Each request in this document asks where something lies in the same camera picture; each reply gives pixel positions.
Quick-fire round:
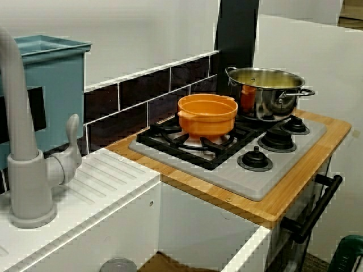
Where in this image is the orange plastic pot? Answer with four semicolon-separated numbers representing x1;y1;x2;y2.
177;93;239;142

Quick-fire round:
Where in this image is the black stove grate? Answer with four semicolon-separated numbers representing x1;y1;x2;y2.
136;114;268;171

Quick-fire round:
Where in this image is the gray stove top plate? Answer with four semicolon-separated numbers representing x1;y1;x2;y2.
128;114;328;202

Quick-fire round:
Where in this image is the black stove knob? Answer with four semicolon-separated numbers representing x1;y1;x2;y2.
237;146;275;173
257;125;298;154
279;115;311;136

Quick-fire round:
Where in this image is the stainless steel pot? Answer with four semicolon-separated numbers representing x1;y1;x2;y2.
225;66;316;122

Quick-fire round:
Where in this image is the white toy sink unit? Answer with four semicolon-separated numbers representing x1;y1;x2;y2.
0;147;273;272

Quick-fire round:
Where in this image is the wooden countertop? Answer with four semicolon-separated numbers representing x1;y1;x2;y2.
105;108;352;223

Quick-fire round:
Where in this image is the blue plastic bin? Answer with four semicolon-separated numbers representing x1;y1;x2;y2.
0;35;93;171

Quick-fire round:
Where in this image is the gray sink drain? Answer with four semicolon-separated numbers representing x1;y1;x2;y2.
99;257;138;272

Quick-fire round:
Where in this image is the white toy oven front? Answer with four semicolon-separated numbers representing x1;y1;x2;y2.
267;154;341;272

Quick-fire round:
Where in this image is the gray plastic faucet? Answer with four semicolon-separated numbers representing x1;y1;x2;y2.
0;27;57;229

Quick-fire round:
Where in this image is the green clamp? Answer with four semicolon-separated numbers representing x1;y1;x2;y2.
328;234;363;272

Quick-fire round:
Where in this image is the brown cardboard box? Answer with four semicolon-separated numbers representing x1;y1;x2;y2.
338;0;363;29

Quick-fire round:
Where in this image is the gray faucet lever handle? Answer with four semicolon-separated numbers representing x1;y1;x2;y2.
45;113;83;186

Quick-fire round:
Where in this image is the black oven door handle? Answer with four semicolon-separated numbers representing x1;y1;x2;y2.
280;174;343;245

